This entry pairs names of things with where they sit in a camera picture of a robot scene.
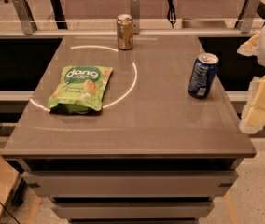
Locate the blue pepsi can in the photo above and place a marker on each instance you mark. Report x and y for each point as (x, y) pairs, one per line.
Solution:
(203, 74)

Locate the gold soda can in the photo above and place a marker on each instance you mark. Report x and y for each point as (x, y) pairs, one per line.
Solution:
(125, 31)

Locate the grey drawer cabinet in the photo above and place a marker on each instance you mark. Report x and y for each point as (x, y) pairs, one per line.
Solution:
(152, 155)

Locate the green dang chips bag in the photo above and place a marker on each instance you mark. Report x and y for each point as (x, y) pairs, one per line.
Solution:
(81, 89)

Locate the right metal bracket post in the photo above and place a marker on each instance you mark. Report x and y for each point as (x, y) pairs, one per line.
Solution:
(249, 14)

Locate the metal bracket post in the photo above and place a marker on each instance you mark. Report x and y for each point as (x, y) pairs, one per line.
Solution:
(249, 14)
(25, 16)
(135, 12)

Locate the middle metal bracket post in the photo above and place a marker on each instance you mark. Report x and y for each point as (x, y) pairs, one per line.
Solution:
(135, 12)

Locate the left metal bracket post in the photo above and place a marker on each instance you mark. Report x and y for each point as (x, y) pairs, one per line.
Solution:
(25, 16)

